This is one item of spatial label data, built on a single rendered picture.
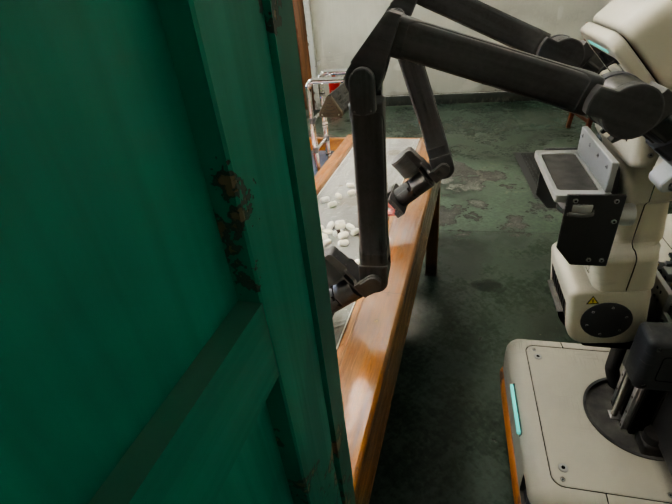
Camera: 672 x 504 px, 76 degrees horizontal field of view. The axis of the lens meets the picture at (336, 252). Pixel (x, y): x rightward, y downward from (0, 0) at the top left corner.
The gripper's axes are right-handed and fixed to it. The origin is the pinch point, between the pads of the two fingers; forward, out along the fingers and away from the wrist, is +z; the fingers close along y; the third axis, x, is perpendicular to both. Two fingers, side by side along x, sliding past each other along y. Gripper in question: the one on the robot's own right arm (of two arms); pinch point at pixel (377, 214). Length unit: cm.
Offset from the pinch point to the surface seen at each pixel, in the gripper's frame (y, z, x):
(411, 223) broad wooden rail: -4.9, -3.8, 10.1
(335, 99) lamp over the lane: -26.3, -3.8, -32.9
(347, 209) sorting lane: -16.3, 16.3, -3.6
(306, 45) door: -421, 142, -108
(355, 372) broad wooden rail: 57, -3, 8
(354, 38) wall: -432, 97, -73
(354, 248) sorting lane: 8.1, 9.2, 2.0
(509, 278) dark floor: -86, 17, 95
